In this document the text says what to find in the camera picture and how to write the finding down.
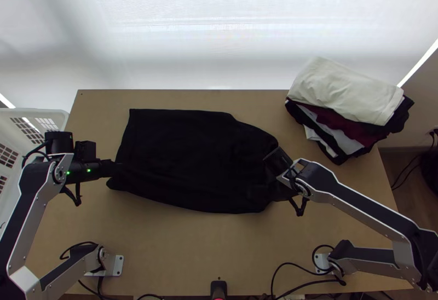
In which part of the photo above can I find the black cable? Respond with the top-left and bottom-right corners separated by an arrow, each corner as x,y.
390,153 -> 427,191
61,183 -> 84,207
289,195 -> 310,217
59,241 -> 101,261
270,262 -> 347,296

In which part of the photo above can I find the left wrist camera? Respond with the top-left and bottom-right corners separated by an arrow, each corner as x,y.
74,140 -> 97,161

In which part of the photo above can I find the black t-shirt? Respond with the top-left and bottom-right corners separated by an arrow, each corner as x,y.
106,108 -> 299,215

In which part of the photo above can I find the white laundry basket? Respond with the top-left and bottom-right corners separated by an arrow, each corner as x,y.
0,108 -> 72,227

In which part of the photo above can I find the black camera post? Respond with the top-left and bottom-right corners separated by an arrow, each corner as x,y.
210,279 -> 229,300

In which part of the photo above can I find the pile of folded clothes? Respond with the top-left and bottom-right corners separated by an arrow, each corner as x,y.
285,56 -> 416,166

